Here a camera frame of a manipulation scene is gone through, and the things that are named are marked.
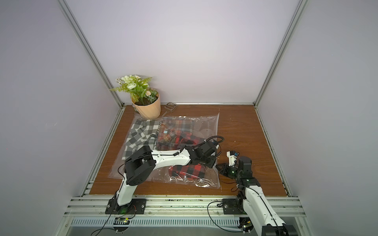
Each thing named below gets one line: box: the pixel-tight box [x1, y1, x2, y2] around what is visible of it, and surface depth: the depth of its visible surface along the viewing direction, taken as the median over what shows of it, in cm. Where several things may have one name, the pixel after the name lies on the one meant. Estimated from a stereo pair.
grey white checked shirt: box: [121, 119, 161, 161], surface depth 99 cm
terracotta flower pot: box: [131, 87, 161, 120], surface depth 105 cm
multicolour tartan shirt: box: [156, 118, 200, 151], surface depth 99 cm
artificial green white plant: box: [109, 74, 159, 106], surface depth 94 cm
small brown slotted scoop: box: [161, 102, 179, 117], surface depth 120 cm
